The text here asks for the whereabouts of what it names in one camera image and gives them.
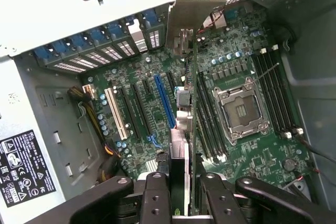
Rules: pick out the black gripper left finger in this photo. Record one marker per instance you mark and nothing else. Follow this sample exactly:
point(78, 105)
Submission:
point(155, 203)

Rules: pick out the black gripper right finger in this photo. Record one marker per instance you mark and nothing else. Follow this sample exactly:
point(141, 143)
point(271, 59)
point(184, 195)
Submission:
point(218, 203)

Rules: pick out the small silver finned heatsink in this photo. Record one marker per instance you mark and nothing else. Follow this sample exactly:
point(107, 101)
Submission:
point(151, 165)

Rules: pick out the round coin cell battery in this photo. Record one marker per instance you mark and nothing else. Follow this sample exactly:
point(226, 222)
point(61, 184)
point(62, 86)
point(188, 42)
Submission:
point(290, 164)

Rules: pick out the black RAM slot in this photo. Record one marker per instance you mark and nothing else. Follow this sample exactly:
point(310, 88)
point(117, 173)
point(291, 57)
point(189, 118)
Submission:
point(283, 87)
point(273, 93)
point(277, 90)
point(267, 95)
point(216, 119)
point(212, 111)
point(207, 113)
point(202, 119)

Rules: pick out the long black expansion slot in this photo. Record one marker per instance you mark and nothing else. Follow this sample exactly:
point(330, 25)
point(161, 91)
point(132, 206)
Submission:
point(141, 108)
point(130, 113)

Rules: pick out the silver CPU socket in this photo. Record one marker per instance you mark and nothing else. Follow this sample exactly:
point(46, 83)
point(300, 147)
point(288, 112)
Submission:
point(241, 108)

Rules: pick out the white expansion slot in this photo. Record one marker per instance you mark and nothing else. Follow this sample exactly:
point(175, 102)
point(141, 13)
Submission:
point(115, 113)

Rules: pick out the blue expansion slot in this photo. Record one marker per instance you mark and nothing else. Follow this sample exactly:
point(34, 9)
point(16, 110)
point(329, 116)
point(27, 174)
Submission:
point(164, 100)

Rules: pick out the short black expansion slot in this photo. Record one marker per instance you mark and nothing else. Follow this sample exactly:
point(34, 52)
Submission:
point(171, 81)
point(147, 87)

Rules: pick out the white power connector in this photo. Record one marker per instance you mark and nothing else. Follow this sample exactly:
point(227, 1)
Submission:
point(89, 91)

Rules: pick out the black printed rating label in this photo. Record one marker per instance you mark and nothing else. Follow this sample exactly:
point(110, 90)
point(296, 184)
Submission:
point(23, 169)

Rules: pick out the grey metal PC case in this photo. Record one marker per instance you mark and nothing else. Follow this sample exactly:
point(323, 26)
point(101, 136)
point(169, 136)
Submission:
point(309, 98)

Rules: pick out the thin metal locking lever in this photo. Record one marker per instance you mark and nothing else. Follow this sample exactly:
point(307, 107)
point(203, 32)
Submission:
point(267, 71)

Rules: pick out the vented metal slot cover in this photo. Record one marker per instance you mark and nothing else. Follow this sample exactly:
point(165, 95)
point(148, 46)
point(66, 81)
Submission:
point(68, 67)
point(126, 47)
point(82, 61)
point(111, 52)
point(155, 37)
point(97, 56)

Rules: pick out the shiny silver slot cover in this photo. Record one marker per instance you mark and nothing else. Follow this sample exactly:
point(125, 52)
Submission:
point(139, 39)

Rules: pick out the green motherboard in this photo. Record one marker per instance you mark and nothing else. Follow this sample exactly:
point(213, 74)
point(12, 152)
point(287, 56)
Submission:
point(236, 37)

